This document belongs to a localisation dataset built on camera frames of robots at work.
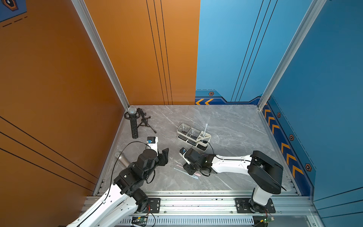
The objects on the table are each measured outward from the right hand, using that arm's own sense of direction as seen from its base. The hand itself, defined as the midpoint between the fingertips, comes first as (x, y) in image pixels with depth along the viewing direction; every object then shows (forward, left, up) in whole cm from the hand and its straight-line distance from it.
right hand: (186, 165), depth 86 cm
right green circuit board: (-27, -41, -1) cm, 49 cm away
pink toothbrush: (-5, -5, 0) cm, 7 cm away
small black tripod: (+29, +30, +8) cm, 42 cm away
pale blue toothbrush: (-5, +1, 0) cm, 5 cm away
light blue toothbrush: (+18, -12, +12) cm, 25 cm away
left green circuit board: (-28, +24, -4) cm, 37 cm away
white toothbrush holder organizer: (+13, -7, +10) cm, 18 cm away
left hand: (+2, +11, +18) cm, 21 cm away
